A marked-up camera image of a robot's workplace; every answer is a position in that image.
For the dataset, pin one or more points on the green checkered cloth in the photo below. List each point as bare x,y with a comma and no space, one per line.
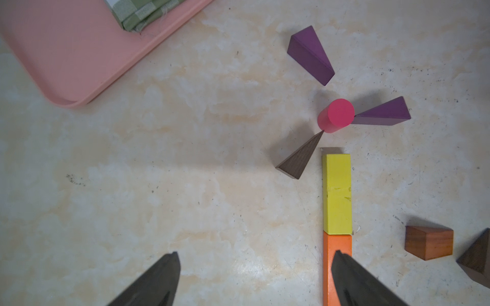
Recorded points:
135,15

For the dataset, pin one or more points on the pink cylinder block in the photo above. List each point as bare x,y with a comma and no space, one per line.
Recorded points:
338,115

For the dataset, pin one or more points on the purple wedge block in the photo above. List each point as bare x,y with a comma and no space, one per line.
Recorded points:
306,49
390,113

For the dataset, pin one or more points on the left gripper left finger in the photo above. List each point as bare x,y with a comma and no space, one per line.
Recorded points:
156,286

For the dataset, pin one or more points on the yellow long block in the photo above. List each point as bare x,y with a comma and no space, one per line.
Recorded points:
337,194

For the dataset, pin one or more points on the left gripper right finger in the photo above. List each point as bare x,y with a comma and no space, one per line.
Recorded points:
356,286

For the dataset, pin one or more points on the pink plastic tray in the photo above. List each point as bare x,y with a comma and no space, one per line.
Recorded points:
74,50

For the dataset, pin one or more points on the orange long block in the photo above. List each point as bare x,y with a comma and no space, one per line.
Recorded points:
331,244

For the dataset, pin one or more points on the orange brown block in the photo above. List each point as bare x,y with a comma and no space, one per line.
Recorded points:
429,243

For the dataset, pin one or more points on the dark brown block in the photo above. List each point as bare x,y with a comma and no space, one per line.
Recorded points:
475,260
296,163

